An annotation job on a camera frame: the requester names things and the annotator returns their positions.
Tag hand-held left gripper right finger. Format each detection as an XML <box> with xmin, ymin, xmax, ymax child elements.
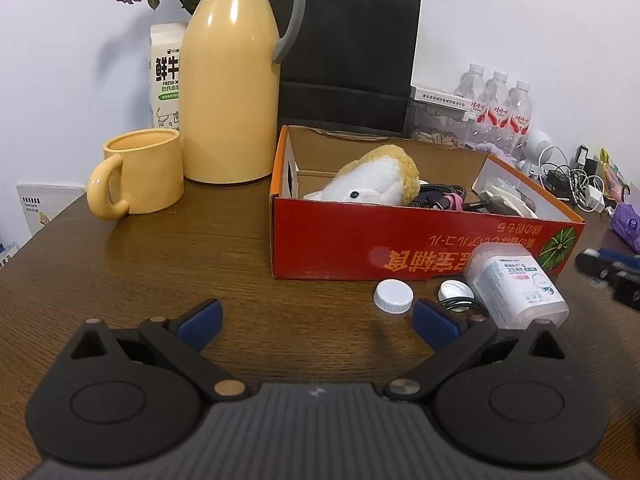
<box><xmin>384</xmin><ymin>297</ymin><xmax>572</xmax><ymax>402</ymax></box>

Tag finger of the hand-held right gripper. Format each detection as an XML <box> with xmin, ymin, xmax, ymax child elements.
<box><xmin>575</xmin><ymin>247</ymin><xmax>640</xmax><ymax>282</ymax></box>
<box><xmin>612</xmin><ymin>270</ymin><xmax>640</xmax><ymax>312</ymax></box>

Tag white charger plug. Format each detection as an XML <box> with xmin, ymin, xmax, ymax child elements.
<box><xmin>586</xmin><ymin>184</ymin><xmax>607</xmax><ymax>214</ymax></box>

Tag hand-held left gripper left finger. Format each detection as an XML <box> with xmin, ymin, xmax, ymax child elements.
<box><xmin>70</xmin><ymin>297</ymin><xmax>251</xmax><ymax>402</ymax></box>

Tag black power adapter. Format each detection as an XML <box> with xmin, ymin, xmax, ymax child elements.
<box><xmin>575</xmin><ymin>145</ymin><xmax>599</xmax><ymax>173</ymax></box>

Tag black paper bag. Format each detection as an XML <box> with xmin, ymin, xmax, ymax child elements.
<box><xmin>267</xmin><ymin>0</ymin><xmax>422</xmax><ymax>138</ymax></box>

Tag black braided cable coil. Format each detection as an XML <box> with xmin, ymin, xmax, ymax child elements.
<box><xmin>410</xmin><ymin>180</ymin><xmax>483</xmax><ymax>212</ymax></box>

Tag clear container of nuts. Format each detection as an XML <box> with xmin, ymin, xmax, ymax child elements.
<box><xmin>407</xmin><ymin>100</ymin><xmax>472</xmax><ymax>149</ymax></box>

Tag white milk carton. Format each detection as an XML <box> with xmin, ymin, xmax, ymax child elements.
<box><xmin>149</xmin><ymin>23</ymin><xmax>192</xmax><ymax>131</ymax></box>

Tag yellow thermos jug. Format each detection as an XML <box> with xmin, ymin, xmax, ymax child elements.
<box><xmin>181</xmin><ymin>0</ymin><xmax>307</xmax><ymax>184</ymax></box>

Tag thin black cable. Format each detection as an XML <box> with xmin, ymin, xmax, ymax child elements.
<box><xmin>440</xmin><ymin>299</ymin><xmax>489</xmax><ymax>322</ymax></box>

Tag colourful snack packet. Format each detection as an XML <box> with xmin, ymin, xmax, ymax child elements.
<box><xmin>599</xmin><ymin>148</ymin><xmax>627</xmax><ymax>197</ymax></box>

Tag red cardboard box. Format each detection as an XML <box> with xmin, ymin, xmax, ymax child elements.
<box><xmin>270</xmin><ymin>125</ymin><xmax>586</xmax><ymax>281</ymax></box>

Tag yellow white plush toy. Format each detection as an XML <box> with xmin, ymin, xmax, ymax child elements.
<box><xmin>305</xmin><ymin>145</ymin><xmax>421</xmax><ymax>206</ymax></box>

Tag flat white box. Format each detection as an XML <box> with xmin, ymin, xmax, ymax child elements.
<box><xmin>411</xmin><ymin>85</ymin><xmax>481</xmax><ymax>111</ymax></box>

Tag white charging cable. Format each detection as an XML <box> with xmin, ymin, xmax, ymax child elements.
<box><xmin>536</xmin><ymin>146</ymin><xmax>572</xmax><ymax>181</ymax></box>

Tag large white bottle cap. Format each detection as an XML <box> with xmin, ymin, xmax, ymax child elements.
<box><xmin>375</xmin><ymin>280</ymin><xmax>415</xmax><ymax>314</ymax></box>

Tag black cable bundle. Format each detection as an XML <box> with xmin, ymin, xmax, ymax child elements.
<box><xmin>546</xmin><ymin>166</ymin><xmax>589</xmax><ymax>201</ymax></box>

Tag yellow ceramic mug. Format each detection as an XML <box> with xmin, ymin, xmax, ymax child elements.
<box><xmin>86</xmin><ymin>128</ymin><xmax>186</xmax><ymax>220</ymax></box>

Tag purple tissue pack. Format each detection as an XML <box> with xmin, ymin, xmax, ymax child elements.
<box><xmin>610</xmin><ymin>200</ymin><xmax>640</xmax><ymax>254</ymax></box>

